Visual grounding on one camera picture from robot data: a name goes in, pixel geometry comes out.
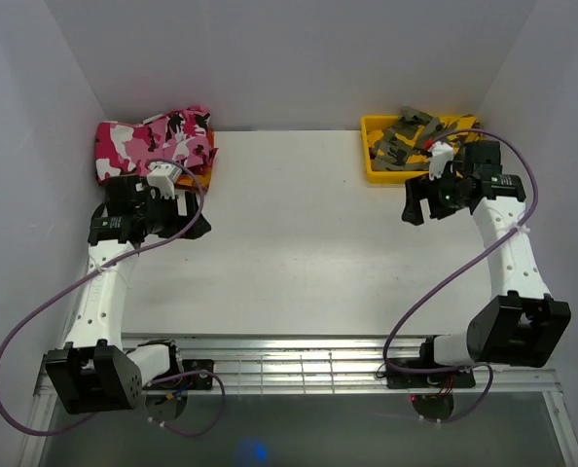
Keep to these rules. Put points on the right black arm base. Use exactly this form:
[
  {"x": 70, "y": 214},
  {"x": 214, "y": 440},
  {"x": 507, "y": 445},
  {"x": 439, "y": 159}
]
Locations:
[{"x": 431, "y": 395}]

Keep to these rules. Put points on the orange camouflage folded trousers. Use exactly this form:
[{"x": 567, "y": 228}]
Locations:
[{"x": 200, "y": 160}]

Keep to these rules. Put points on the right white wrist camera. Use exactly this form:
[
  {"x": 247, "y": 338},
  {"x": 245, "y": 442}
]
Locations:
[{"x": 441, "y": 154}]

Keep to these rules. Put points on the aluminium rail frame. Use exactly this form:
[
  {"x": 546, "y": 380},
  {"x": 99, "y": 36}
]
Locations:
[{"x": 325, "y": 402}]

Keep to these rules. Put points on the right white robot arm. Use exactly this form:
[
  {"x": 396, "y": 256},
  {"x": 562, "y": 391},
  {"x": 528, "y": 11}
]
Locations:
[{"x": 522, "y": 323}]

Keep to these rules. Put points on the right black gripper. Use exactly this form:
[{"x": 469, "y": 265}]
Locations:
[{"x": 416, "y": 191}]

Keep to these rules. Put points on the olive yellow camouflage trousers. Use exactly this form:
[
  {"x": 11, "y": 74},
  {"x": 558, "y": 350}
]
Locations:
[{"x": 400, "y": 143}]

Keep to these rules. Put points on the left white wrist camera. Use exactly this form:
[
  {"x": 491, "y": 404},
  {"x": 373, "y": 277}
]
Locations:
[{"x": 163, "y": 176}]

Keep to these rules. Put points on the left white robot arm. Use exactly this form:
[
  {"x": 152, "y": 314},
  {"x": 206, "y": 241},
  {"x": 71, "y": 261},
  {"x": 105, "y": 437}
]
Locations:
[{"x": 92, "y": 372}]

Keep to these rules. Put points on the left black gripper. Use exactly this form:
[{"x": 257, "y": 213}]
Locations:
[{"x": 191, "y": 227}]

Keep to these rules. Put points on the pink camouflage folded trousers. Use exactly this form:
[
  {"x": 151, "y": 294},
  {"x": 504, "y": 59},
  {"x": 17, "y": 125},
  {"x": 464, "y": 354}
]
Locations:
[{"x": 122, "y": 148}]

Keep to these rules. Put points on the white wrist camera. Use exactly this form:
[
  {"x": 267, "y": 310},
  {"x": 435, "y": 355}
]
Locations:
[
  {"x": 163, "y": 176},
  {"x": 441, "y": 154}
]

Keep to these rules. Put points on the yellow plastic tray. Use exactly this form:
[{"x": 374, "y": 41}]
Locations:
[{"x": 456, "y": 138}]

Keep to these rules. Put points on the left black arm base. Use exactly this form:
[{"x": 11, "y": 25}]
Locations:
[{"x": 168, "y": 400}]

